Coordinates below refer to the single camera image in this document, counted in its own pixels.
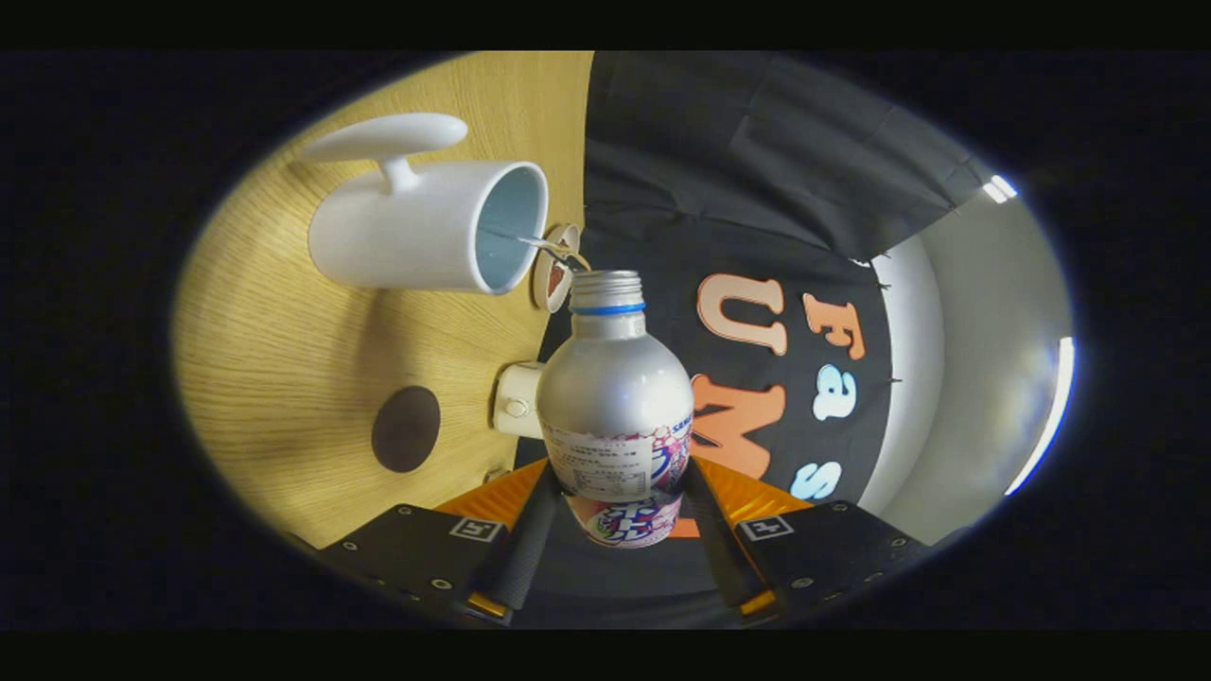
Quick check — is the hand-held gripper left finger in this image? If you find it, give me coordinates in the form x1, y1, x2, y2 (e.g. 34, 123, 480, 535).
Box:
317, 459, 564, 625

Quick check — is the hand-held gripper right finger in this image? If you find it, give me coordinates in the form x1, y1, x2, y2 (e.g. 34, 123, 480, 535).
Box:
683, 457, 933, 620

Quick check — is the dark brown round coaster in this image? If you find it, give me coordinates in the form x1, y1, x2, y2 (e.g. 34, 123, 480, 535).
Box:
371, 385, 442, 474

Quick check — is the silver juice bottle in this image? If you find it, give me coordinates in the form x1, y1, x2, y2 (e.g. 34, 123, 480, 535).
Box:
535, 270, 696, 550

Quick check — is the poured juice stream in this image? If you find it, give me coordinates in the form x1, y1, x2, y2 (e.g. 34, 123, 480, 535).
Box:
478, 227, 592, 272

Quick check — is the white cup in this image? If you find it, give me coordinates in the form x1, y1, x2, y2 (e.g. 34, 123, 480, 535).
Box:
301, 113, 550, 295

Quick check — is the white toaster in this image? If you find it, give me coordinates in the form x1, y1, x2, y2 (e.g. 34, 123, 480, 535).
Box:
492, 361, 547, 440

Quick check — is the round beige plate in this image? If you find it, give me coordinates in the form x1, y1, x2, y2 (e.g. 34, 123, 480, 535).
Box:
530, 223, 583, 314

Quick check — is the wooden table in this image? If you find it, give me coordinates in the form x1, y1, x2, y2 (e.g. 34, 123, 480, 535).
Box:
172, 51, 595, 550

